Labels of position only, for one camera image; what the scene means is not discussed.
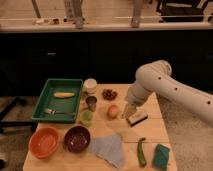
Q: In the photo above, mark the grey blue cloth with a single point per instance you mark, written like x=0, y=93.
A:
x=108, y=148

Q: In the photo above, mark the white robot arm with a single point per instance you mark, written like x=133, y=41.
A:
x=156, y=77

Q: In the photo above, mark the orange bowl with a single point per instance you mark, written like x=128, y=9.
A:
x=44, y=142

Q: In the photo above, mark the green plastic tray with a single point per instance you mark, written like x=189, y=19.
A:
x=47, y=100

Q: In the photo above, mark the green cucumber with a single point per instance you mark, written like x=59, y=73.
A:
x=140, y=154

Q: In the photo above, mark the dark red bowl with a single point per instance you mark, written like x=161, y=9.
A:
x=77, y=139

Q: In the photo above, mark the wooden block brush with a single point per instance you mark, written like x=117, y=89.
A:
x=137, y=118

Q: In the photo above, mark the yellow banana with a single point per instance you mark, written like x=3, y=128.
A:
x=63, y=94

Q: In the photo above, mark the green sponge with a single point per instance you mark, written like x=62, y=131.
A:
x=161, y=157

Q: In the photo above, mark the grey metal cup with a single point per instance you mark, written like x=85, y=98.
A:
x=91, y=102

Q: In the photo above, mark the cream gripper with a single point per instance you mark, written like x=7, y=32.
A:
x=129, y=110

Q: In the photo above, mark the dark grape bunch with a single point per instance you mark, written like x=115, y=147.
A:
x=109, y=94

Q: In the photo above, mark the light green cup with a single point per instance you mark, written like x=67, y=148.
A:
x=86, y=118

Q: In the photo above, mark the orange peach fruit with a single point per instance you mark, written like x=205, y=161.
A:
x=113, y=111

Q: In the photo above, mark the white lidded cup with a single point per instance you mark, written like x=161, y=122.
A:
x=90, y=85

